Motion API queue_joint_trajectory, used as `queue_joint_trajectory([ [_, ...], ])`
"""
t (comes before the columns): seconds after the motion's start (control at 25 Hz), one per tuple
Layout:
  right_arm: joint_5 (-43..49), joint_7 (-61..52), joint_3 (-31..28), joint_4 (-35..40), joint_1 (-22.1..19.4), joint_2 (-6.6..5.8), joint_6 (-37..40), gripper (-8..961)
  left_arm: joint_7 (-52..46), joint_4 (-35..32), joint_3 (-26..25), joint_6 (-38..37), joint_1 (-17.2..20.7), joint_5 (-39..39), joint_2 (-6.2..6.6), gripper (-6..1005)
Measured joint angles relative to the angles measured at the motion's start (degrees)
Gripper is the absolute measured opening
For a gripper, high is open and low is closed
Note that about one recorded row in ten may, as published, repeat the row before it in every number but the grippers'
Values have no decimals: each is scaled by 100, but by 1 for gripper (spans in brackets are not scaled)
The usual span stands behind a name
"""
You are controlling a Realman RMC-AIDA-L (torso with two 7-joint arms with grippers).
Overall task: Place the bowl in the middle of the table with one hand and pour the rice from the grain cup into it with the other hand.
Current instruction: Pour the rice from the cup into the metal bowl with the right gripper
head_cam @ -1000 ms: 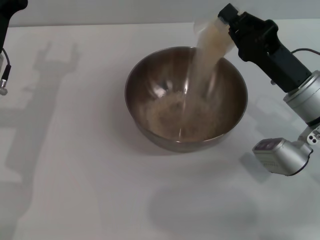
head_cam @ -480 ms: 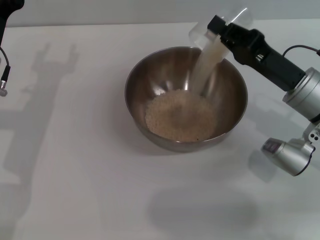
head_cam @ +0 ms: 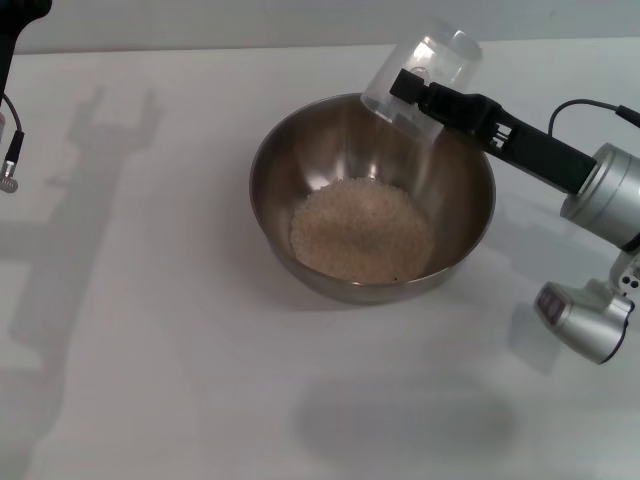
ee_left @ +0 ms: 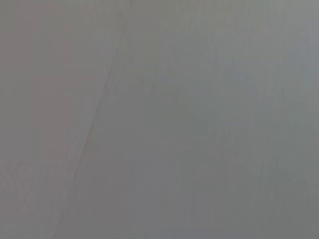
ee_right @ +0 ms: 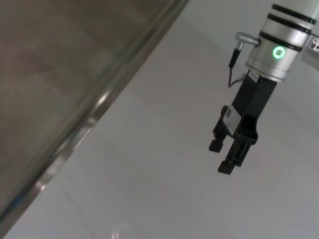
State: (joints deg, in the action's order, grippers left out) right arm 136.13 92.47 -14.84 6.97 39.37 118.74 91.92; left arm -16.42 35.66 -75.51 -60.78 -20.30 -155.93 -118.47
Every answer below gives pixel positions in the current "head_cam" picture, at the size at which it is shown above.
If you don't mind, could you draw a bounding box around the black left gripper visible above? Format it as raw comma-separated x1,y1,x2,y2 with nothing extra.
0,0,54,96

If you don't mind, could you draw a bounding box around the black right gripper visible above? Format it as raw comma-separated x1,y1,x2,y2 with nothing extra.
389,69,599,196

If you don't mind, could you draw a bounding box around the clear plastic cup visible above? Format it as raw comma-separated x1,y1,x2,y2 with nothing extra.
359,18,484,145

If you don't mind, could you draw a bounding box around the stainless steel bowl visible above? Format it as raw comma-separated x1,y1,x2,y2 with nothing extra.
248,92,497,306

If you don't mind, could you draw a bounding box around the pile of white rice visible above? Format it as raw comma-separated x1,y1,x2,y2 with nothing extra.
288,178,435,284

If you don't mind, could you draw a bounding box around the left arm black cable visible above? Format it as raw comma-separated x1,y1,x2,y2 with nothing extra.
0,93,26,195

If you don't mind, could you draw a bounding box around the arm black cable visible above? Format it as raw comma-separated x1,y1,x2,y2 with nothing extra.
548,99,640,139
0,93,26,195

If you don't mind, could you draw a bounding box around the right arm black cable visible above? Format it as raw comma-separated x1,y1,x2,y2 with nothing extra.
548,99,640,139

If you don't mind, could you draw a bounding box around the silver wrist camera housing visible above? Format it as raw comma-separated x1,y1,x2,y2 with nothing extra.
533,278,636,365

